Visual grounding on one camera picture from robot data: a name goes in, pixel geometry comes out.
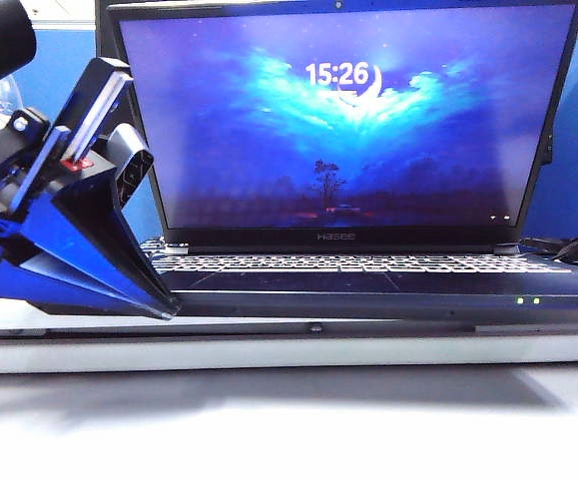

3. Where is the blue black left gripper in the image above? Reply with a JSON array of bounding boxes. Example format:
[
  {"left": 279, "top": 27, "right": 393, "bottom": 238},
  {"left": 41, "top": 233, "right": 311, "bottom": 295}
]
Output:
[{"left": 0, "top": 57, "right": 180, "bottom": 320}]

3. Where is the black Hasee laptop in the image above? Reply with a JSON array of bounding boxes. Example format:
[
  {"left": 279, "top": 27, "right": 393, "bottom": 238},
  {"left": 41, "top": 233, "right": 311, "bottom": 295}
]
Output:
[{"left": 28, "top": 0, "right": 578, "bottom": 323}]

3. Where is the blue partition panel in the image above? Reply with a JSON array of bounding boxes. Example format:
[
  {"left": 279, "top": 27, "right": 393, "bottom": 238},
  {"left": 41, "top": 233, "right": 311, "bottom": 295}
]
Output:
[{"left": 18, "top": 27, "right": 578, "bottom": 255}]

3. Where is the black ASUS monitor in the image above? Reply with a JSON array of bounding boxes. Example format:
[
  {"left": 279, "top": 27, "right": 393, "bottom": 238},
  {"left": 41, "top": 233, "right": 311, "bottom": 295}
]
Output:
[{"left": 94, "top": 0, "right": 555, "bottom": 167}]

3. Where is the grey table edge rail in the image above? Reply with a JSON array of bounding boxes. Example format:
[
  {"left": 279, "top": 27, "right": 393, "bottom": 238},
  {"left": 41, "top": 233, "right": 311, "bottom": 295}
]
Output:
[{"left": 0, "top": 318, "right": 578, "bottom": 375}]

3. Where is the black laptop power cable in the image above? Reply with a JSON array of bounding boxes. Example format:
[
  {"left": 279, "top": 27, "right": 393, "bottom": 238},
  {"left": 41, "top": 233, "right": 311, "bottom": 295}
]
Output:
[{"left": 517, "top": 237, "right": 578, "bottom": 268}]

